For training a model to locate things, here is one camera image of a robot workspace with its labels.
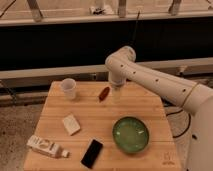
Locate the black cable on floor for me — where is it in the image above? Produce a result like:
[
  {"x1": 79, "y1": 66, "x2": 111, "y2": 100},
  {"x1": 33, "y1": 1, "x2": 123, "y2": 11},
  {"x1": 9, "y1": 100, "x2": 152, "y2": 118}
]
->
[{"x1": 165, "y1": 108, "x2": 192, "y2": 139}]

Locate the red pepper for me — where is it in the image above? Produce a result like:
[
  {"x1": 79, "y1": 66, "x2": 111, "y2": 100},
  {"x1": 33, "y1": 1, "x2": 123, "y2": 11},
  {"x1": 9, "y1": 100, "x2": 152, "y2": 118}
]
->
[{"x1": 98, "y1": 87, "x2": 110, "y2": 102}]

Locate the black smartphone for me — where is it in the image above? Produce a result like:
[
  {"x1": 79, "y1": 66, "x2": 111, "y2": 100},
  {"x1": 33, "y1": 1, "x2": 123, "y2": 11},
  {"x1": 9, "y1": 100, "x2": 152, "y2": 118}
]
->
[{"x1": 81, "y1": 139, "x2": 103, "y2": 169}]

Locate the green ceramic bowl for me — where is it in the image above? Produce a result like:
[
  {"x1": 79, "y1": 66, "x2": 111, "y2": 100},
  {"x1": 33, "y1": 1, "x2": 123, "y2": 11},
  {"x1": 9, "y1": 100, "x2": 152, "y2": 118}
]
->
[{"x1": 112, "y1": 116, "x2": 149, "y2": 154}]

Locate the white plastic cup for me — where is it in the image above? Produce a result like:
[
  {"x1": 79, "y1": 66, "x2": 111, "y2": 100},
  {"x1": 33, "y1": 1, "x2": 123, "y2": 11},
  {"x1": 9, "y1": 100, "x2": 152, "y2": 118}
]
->
[{"x1": 60, "y1": 78, "x2": 76, "y2": 100}]

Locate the wooden table board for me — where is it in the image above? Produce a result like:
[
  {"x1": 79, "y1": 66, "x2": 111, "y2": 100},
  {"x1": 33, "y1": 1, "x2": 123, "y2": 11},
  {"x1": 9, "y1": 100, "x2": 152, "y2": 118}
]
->
[{"x1": 24, "y1": 82, "x2": 181, "y2": 171}]

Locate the white plastic bottle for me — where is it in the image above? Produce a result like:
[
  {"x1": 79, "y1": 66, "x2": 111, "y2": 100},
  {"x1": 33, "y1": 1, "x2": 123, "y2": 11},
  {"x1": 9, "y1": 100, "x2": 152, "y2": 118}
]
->
[{"x1": 27, "y1": 135, "x2": 69, "y2": 158}]

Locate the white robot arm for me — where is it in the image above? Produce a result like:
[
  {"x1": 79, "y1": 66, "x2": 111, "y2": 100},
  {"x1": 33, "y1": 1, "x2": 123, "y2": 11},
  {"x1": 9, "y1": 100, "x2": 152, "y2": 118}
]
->
[{"x1": 105, "y1": 46, "x2": 213, "y2": 171}]

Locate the black hanging cable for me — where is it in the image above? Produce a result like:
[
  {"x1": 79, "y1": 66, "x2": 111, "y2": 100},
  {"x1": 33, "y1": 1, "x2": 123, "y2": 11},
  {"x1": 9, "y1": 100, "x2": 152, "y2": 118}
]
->
[{"x1": 130, "y1": 9, "x2": 141, "y2": 48}]

